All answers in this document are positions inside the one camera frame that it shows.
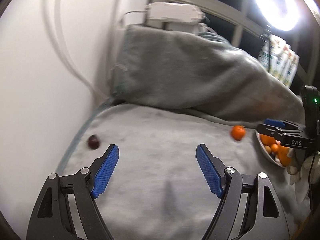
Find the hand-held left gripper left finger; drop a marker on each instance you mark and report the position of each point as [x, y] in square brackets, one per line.
[106, 170]

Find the folded grey blanket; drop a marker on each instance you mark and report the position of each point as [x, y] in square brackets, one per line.
[187, 70]

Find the person's right hand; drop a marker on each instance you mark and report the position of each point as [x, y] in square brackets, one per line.
[303, 173]

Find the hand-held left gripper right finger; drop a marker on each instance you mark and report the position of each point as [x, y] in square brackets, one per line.
[208, 170]

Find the dark plum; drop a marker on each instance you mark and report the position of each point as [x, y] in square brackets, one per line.
[93, 142]

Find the light grey bed blanket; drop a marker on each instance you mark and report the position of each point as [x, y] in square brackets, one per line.
[155, 142]

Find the white plastic box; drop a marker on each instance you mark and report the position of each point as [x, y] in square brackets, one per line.
[172, 13]

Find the white floral plate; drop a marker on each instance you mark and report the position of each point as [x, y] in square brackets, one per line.
[263, 152]

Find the small mandarin with stem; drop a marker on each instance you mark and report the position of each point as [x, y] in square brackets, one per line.
[238, 133]

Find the person's right forearm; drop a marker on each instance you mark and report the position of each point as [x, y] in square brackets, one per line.
[315, 212]

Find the large smooth orange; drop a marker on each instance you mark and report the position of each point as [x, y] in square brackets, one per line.
[265, 139]

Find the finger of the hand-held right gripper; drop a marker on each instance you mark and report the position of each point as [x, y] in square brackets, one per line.
[275, 123]
[271, 132]

